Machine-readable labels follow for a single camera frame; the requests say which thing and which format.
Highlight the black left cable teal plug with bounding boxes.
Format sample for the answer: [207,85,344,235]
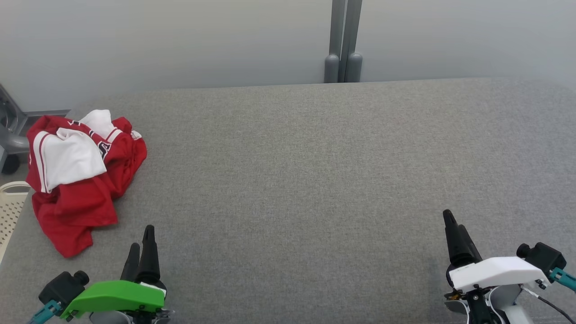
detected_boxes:
[28,300,62,324]

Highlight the red shorts white stripe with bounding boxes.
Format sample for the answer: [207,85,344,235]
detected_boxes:
[31,153,138,258]

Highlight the red Bulls jersey white sleeves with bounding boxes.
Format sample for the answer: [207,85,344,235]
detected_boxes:
[26,109,148,195]

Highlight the cream perforated laundry basket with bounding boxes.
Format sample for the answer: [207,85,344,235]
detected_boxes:
[0,181,32,264]

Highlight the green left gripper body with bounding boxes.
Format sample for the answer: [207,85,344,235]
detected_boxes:
[61,269,174,324]

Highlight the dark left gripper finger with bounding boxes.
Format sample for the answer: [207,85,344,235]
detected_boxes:
[121,243,141,282]
[135,225,161,282]

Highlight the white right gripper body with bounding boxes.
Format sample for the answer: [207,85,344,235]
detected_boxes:
[445,256,551,324]

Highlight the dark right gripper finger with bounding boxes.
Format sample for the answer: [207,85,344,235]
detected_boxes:
[443,209,471,267]
[458,225,482,263]

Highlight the grey wheeled metal frame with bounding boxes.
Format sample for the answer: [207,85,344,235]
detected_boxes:
[0,83,72,175]

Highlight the grey vertical partition post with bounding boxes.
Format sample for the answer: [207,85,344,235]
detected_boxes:
[324,0,363,84]

